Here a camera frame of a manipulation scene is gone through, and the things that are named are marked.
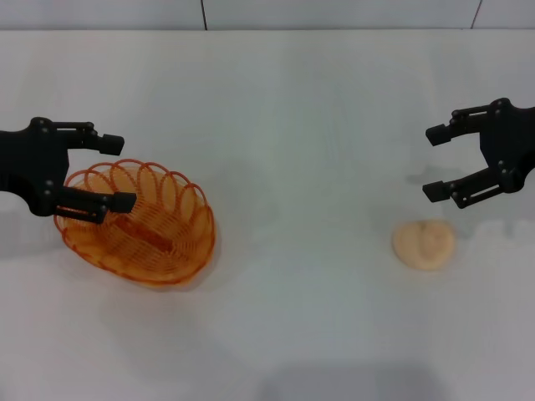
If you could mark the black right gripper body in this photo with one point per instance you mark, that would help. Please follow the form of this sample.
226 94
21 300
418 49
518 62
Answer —
507 142

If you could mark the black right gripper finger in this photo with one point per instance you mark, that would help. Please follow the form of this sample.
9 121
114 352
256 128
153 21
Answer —
460 127
472 188

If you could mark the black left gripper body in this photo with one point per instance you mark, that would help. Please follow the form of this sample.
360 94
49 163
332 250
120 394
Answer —
29 163

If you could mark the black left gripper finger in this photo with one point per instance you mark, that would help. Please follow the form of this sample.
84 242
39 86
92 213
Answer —
83 202
110 144

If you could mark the pale round bread bun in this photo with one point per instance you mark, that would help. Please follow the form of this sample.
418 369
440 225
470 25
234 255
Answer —
424 246

